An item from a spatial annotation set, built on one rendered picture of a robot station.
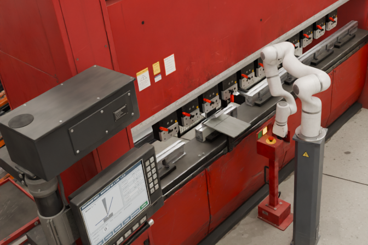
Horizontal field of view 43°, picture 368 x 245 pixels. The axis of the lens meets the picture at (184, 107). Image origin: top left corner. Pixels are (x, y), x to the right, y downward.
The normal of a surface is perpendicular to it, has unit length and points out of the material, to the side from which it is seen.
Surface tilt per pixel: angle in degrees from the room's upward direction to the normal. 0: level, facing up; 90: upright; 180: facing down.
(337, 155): 0
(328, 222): 0
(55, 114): 0
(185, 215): 90
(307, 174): 90
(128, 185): 90
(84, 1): 90
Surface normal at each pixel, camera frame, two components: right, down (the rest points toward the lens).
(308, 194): -0.49, 0.51
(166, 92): 0.72, 0.30
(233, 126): -0.11, -0.84
